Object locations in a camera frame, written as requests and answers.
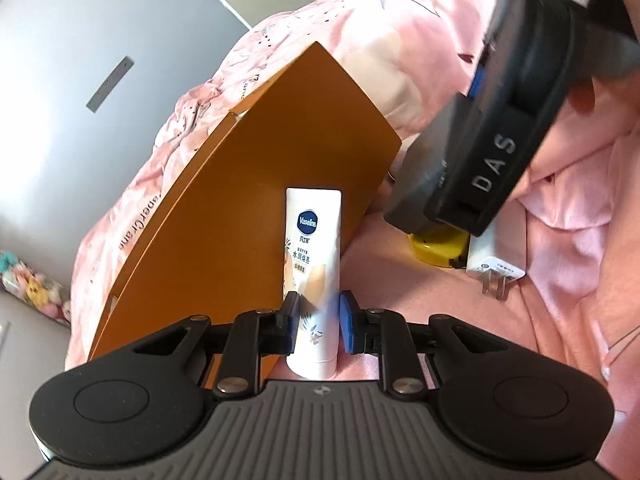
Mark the pink printed blanket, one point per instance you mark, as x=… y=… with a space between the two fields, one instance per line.
x=575 y=210

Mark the yellow round tape measure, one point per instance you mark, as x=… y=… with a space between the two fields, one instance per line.
x=435 y=250

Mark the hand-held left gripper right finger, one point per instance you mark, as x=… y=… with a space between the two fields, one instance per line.
x=346 y=320

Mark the white lotion tube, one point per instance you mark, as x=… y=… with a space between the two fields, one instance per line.
x=312 y=280

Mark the orange cardboard box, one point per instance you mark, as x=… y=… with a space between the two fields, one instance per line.
x=280 y=125

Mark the grey wardrobe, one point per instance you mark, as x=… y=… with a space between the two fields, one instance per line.
x=60 y=35

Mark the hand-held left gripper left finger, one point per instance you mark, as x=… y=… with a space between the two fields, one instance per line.
x=292 y=312

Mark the pile of plush toys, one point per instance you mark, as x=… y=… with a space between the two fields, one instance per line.
x=30 y=285

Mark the white charger plug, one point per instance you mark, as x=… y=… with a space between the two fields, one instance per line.
x=492 y=262

